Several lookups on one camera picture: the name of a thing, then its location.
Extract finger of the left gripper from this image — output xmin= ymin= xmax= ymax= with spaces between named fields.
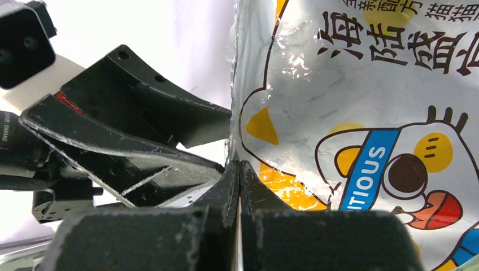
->
xmin=56 ymin=45 xmax=232 ymax=148

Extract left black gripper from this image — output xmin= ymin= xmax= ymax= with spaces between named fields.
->
xmin=1 ymin=95 xmax=224 ymax=224

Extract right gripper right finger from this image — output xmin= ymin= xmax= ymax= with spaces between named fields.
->
xmin=239 ymin=160 xmax=423 ymax=270

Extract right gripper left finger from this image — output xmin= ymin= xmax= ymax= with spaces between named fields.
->
xmin=38 ymin=160 xmax=240 ymax=270

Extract cat food bag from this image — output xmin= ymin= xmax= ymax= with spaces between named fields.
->
xmin=232 ymin=1 xmax=478 ymax=270

